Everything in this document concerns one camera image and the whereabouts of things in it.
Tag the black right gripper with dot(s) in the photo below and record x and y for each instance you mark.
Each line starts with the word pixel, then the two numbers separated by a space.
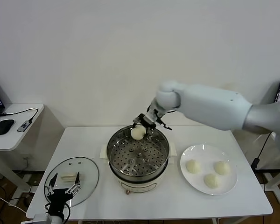
pixel 149 122

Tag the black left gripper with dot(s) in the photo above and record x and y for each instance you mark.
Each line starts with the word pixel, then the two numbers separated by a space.
pixel 58 200

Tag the white steamed baozi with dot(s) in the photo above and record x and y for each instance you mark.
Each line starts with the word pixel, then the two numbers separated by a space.
pixel 222 168
pixel 211 180
pixel 138 133
pixel 193 166

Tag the round glass pot lid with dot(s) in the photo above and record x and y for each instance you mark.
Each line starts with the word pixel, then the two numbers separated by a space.
pixel 88 172

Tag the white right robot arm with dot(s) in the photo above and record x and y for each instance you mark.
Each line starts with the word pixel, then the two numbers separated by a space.
pixel 212 105

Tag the stainless steel steamer pot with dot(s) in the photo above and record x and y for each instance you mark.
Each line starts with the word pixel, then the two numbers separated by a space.
pixel 154 163

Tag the cream electric cooker base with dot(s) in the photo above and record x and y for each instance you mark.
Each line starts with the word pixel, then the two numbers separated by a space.
pixel 140 185

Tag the white side table with mouse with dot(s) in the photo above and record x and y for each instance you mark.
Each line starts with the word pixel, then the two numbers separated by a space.
pixel 14 140

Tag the small grey usb hub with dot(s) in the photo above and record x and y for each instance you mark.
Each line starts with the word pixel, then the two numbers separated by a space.
pixel 23 126

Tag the white round plate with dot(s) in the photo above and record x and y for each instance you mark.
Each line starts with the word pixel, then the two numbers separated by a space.
pixel 200 184

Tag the black computer mouse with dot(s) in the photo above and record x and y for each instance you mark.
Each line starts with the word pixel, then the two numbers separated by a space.
pixel 4 126

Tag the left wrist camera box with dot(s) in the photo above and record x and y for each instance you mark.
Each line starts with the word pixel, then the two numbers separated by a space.
pixel 40 219

